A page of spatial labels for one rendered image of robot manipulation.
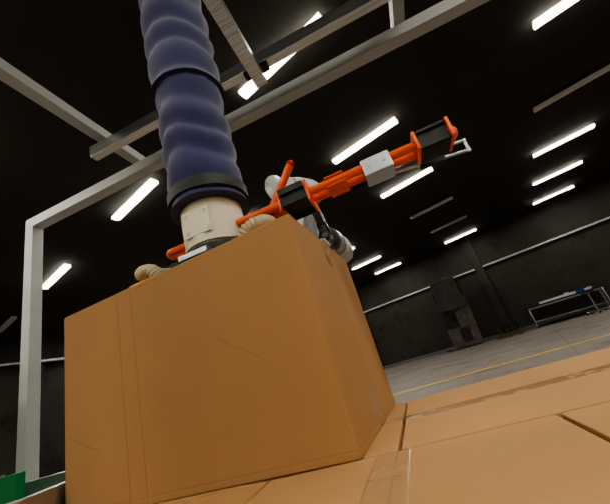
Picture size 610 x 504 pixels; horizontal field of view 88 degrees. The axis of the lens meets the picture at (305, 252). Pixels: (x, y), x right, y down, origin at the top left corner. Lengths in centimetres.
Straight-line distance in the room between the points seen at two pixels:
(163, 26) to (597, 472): 137
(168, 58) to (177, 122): 24
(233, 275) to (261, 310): 9
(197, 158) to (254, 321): 52
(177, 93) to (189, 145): 20
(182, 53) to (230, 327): 89
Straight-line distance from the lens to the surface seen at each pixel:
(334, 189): 81
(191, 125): 102
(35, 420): 428
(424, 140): 82
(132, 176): 397
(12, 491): 176
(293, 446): 56
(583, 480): 35
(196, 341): 64
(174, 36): 130
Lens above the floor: 67
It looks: 21 degrees up
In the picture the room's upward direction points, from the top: 17 degrees counter-clockwise
